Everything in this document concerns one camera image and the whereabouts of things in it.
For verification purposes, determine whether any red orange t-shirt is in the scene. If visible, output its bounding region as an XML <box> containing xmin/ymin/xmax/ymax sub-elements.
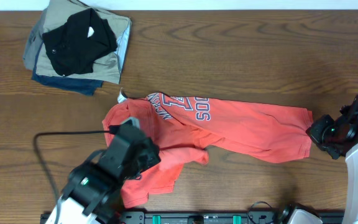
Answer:
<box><xmin>103</xmin><ymin>93</ymin><xmax>313</xmax><ymax>208</ymax></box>

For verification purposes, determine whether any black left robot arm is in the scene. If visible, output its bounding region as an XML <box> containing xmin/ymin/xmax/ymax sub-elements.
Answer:
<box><xmin>39</xmin><ymin>123</ymin><xmax>161</xmax><ymax>223</ymax></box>

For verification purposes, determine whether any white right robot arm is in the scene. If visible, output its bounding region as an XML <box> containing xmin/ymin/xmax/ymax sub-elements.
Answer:
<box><xmin>306</xmin><ymin>95</ymin><xmax>358</xmax><ymax>223</ymax></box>

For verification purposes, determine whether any light blue folded garment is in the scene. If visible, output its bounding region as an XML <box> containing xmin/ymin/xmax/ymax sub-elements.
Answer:
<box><xmin>115</xmin><ymin>21</ymin><xmax>132</xmax><ymax>73</ymax></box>

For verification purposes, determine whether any navy blue folded garment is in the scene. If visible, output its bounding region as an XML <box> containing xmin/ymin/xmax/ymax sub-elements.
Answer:
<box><xmin>32</xmin><ymin>49</ymin><xmax>103</xmax><ymax>96</ymax></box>

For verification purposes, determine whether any black folded shirt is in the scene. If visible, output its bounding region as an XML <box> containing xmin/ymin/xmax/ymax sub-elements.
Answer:
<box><xmin>42</xmin><ymin>9</ymin><xmax>117</xmax><ymax>76</ymax></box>

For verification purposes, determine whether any grey folded garment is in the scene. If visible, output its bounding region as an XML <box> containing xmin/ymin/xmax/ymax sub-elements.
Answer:
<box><xmin>22</xmin><ymin>9</ymin><xmax>47</xmax><ymax>70</ymax></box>

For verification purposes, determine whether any right green rail clamp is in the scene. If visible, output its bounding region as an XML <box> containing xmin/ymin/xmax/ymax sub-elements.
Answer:
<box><xmin>232</xmin><ymin>215</ymin><xmax>242</xmax><ymax>224</ymax></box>

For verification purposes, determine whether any green rail clamp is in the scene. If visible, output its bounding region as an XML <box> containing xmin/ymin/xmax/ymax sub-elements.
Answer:
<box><xmin>152</xmin><ymin>215</ymin><xmax>162</xmax><ymax>224</ymax></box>
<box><xmin>232</xmin><ymin>215</ymin><xmax>242</xmax><ymax>224</ymax></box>

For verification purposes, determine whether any left green rail clamp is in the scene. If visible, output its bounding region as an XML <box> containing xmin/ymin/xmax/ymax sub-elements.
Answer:
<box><xmin>152</xmin><ymin>215</ymin><xmax>162</xmax><ymax>224</ymax></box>

